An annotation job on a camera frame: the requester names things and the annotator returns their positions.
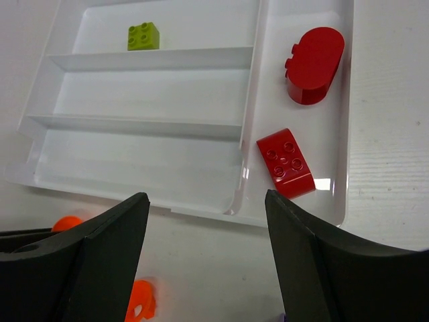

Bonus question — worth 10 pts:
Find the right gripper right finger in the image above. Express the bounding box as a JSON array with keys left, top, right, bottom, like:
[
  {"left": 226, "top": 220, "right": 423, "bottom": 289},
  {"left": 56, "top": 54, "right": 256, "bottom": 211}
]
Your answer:
[{"left": 265, "top": 190, "right": 428, "bottom": 321}]

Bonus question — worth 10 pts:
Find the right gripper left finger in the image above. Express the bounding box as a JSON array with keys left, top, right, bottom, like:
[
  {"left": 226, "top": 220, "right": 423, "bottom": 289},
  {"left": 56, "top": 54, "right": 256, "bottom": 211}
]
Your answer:
[{"left": 1, "top": 193, "right": 150, "bottom": 321}]

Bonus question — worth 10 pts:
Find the orange round lego disc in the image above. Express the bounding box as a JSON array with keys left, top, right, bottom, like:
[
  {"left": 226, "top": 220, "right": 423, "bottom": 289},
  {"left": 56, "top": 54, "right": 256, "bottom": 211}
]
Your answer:
[{"left": 51, "top": 215, "right": 84, "bottom": 232}]

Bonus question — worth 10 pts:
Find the orange curved lego piece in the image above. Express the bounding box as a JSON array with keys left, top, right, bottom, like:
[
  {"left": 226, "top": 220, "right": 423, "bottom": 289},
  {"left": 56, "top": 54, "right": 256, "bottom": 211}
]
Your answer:
[{"left": 125, "top": 280, "right": 156, "bottom": 322}]

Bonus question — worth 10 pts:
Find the red curved lego brick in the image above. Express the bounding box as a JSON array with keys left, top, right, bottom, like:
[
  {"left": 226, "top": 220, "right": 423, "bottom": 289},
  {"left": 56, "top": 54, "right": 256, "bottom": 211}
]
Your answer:
[{"left": 257, "top": 128, "right": 316, "bottom": 199}]

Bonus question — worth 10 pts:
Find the red oval flower lego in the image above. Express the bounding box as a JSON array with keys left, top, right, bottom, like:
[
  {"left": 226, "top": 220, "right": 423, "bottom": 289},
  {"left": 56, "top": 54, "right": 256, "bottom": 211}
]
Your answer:
[{"left": 285, "top": 27, "right": 345, "bottom": 105}]

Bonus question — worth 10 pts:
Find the small lime green lego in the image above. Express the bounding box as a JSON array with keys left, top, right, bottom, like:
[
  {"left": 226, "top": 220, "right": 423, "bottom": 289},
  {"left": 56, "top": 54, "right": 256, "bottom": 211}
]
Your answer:
[{"left": 127, "top": 21, "right": 160, "bottom": 51}]

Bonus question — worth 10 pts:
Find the purple paw print lego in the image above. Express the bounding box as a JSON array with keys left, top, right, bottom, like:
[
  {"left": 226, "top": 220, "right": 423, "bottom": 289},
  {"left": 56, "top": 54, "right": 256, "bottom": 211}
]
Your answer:
[{"left": 278, "top": 313, "right": 287, "bottom": 322}]

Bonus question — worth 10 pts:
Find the white compartment sorting tray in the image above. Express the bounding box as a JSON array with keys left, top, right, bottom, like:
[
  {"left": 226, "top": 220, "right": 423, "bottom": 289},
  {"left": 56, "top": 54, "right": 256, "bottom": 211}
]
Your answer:
[{"left": 5, "top": 1, "right": 354, "bottom": 226}]

